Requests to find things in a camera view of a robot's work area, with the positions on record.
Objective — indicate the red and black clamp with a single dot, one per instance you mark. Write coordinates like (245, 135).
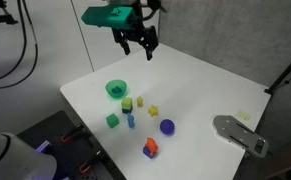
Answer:
(72, 133)
(91, 162)

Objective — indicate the yellow spiky star toy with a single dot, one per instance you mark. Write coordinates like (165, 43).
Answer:
(153, 110)

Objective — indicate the small blue toy piece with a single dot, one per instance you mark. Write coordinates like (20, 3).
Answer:
(117, 89)

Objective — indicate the green plastic bowl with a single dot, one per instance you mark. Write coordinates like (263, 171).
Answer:
(116, 95)

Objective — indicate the small yellow toy figure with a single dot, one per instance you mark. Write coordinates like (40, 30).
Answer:
(140, 101)

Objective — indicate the blue toy figure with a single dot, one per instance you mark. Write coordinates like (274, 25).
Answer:
(131, 120)

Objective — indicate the orange toy figure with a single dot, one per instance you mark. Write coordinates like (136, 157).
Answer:
(151, 145)

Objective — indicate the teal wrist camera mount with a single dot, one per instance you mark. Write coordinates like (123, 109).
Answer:
(106, 16)

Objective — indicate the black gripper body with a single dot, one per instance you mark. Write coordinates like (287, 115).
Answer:
(136, 31)

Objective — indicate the yellow-green block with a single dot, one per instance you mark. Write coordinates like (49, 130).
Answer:
(126, 102)

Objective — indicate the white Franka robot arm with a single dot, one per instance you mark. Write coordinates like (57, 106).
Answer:
(18, 156)

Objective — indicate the black perforated breadboard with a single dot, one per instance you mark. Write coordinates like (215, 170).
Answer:
(56, 128)

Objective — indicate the grey metal mounting plate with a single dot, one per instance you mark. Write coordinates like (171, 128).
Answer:
(233, 131)

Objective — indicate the green cube block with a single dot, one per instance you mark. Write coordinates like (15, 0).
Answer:
(112, 120)

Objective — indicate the dark teal block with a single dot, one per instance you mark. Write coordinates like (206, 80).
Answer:
(127, 110)

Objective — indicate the purple bumpy ball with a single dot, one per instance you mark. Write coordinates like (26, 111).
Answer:
(167, 127)

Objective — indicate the black tripod stand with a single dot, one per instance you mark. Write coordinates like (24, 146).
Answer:
(285, 75)

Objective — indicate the blue block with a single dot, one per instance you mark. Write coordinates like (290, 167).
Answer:
(147, 153)

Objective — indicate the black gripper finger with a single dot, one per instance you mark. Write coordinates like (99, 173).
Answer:
(125, 43)
(151, 45)

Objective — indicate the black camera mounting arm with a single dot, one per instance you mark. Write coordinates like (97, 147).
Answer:
(0, 20)

